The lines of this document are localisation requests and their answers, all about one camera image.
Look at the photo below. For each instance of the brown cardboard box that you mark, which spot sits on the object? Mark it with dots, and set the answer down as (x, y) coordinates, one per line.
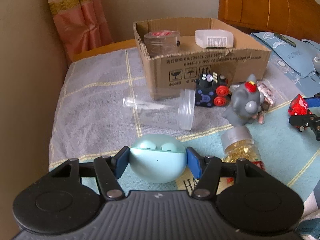
(179, 70)

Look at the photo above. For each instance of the clear round case red label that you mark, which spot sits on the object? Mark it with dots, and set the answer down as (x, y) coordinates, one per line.
(163, 42)

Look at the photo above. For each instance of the red toy block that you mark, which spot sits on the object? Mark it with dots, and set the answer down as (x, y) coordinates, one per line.
(298, 106)

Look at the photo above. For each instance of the pink candy wrapper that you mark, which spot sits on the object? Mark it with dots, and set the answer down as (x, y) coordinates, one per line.
(267, 92)

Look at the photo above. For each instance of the black toy train red wheels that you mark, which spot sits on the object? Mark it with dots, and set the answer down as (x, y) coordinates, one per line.
(211, 90)

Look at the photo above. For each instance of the light blue floral pillow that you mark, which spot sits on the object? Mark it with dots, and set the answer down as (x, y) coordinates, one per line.
(295, 62)

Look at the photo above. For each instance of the white plastic box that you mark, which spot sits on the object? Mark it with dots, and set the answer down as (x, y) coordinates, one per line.
(214, 38)

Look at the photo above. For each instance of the pink beige curtain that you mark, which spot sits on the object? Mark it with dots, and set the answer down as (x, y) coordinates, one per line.
(81, 25)

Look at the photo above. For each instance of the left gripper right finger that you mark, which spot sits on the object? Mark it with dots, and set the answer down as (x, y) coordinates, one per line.
(208, 170)

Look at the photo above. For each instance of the light blue earbuds case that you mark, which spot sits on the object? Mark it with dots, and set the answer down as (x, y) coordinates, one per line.
(158, 158)

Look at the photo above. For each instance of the grey cartoon figurine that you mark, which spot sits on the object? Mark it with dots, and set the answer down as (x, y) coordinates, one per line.
(245, 103)

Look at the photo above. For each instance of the wooden headboard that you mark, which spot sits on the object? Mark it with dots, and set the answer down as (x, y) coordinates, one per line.
(295, 18)

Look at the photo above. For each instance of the clear plastic jar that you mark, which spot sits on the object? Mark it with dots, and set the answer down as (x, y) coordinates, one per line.
(160, 107)

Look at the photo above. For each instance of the pill bottle silver cap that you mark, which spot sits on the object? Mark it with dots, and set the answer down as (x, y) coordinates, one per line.
(237, 142)

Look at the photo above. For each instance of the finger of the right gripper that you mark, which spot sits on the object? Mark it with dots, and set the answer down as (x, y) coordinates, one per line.
(306, 121)

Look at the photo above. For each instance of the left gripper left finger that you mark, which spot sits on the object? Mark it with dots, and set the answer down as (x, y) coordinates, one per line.
(105, 170)

